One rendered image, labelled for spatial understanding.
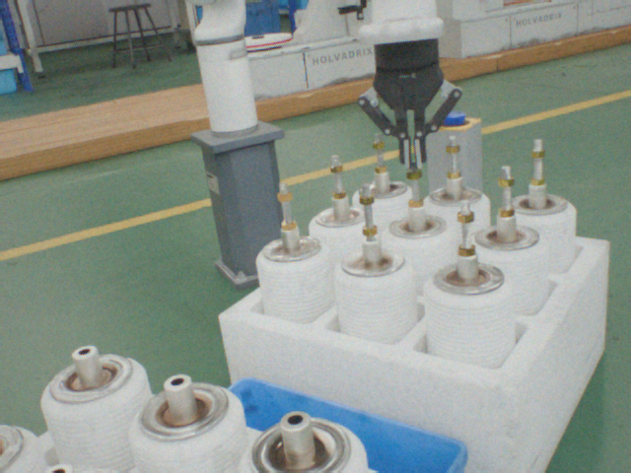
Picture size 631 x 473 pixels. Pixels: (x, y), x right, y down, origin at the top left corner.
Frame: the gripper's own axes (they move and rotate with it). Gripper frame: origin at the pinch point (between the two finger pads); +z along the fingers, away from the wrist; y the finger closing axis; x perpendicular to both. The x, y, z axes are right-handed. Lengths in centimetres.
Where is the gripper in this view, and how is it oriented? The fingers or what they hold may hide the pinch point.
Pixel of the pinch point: (412, 152)
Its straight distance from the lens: 85.0
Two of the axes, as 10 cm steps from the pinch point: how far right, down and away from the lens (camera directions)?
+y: -9.8, 0.4, 2.2
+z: 1.2, 9.2, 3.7
